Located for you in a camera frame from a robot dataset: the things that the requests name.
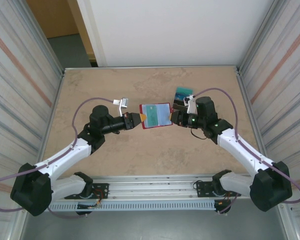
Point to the red card holder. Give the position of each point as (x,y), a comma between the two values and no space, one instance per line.
(163,112)

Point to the blue card with wave print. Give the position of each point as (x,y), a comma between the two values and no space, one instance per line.
(180,96)

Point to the teal card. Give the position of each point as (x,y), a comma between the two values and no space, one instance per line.
(185,90)

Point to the base wiring bundle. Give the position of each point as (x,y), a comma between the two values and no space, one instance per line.
(98,203)
(221,203)

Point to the wooden door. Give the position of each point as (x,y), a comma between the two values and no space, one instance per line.
(52,17)

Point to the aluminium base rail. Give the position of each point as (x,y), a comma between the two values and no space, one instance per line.
(152,186)

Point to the aluminium enclosure post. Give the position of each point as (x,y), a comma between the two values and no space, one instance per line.
(255,37)

